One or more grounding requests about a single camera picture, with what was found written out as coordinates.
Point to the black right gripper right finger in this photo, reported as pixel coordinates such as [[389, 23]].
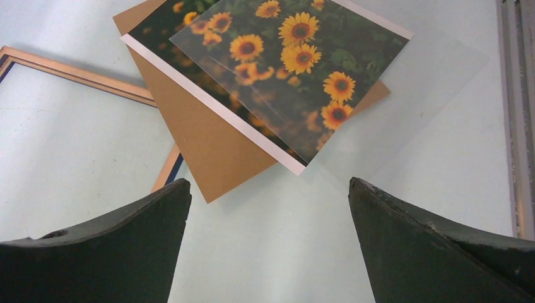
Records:
[[414, 255]]

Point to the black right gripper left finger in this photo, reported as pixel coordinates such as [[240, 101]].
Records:
[[126, 255]]

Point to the sunflower photo print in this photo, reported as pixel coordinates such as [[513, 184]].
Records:
[[285, 74]]

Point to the wooden picture frame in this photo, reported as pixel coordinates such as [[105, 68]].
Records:
[[11, 56]]

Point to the aluminium enclosure rail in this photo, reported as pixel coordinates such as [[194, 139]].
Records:
[[516, 38]]

